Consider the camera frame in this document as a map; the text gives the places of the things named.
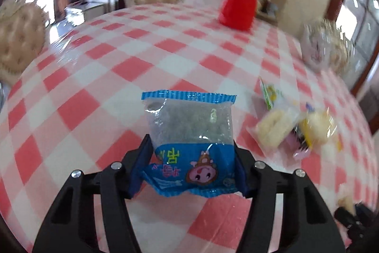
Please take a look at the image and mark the white teapot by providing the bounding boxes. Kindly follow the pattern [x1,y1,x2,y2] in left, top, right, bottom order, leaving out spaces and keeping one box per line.
[300,22,335,73]

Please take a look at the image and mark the blue snack packet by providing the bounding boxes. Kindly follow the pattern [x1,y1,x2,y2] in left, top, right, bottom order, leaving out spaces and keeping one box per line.
[139,89,239,198]

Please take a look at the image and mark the green edged snack packet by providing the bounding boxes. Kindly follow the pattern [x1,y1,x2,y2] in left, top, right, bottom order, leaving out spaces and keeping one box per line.
[258,77,285,110]

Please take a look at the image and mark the red checked tablecloth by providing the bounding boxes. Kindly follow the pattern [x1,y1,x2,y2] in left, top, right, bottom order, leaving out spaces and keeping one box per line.
[0,2,376,253]

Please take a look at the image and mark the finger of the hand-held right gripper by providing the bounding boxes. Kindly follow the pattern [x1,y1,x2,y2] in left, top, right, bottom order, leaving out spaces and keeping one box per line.
[334,202,379,253]

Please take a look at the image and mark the clear rice cracker packet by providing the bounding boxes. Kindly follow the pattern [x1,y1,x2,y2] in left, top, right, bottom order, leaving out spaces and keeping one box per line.
[247,102,299,150]

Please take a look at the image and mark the beige tufted dining chair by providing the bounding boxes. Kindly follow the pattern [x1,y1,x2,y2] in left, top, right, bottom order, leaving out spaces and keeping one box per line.
[314,19,356,76]
[0,0,48,84]

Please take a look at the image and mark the yellow snack packet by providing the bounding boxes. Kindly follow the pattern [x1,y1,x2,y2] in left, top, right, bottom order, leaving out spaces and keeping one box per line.
[298,106,336,150]

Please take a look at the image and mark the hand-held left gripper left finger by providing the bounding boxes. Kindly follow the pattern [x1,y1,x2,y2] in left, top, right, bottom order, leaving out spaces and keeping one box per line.
[32,133,154,253]

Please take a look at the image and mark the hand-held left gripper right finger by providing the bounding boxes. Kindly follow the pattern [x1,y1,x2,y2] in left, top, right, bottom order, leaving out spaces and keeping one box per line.
[232,139,347,253]

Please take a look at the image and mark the red plastic jar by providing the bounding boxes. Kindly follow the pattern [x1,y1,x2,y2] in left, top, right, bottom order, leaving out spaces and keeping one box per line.
[218,0,259,31]

